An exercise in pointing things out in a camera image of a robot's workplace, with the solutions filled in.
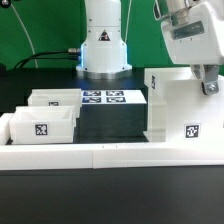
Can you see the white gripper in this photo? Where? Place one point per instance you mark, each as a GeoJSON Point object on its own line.
{"type": "Point", "coordinates": [193, 32]}

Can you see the white drawer cabinet box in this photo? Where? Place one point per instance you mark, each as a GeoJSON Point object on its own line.
{"type": "Point", "coordinates": [178, 110]}

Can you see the white drawer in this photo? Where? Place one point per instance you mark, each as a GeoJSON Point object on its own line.
{"type": "Point", "coordinates": [56, 97]}
{"type": "Point", "coordinates": [42, 125]}

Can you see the white front drawer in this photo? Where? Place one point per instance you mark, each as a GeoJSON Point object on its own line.
{"type": "Point", "coordinates": [42, 125]}

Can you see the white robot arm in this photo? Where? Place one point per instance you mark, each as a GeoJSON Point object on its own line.
{"type": "Point", "coordinates": [104, 53]}

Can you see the marker sheet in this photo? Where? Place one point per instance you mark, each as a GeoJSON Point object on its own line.
{"type": "Point", "coordinates": [112, 97]}

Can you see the white U-shaped fence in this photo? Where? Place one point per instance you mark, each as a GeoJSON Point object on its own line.
{"type": "Point", "coordinates": [99, 156]}

